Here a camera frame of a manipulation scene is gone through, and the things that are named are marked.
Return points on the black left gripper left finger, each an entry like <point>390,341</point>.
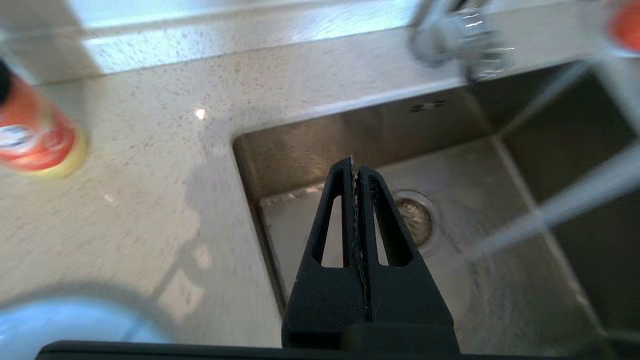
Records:
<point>320,305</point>

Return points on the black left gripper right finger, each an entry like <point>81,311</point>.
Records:
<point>410,305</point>

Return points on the grey plate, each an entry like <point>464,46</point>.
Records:
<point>65,320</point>

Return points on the orange dish soap bottle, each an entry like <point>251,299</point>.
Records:
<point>30,130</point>

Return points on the stainless steel sink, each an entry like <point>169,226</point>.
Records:
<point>500,225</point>

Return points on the metal drain strainer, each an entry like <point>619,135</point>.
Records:
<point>417,220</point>

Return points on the chrome faucet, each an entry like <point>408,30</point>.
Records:
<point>460,35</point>

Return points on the orange toy pumpkin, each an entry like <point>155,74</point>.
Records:
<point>627,25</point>

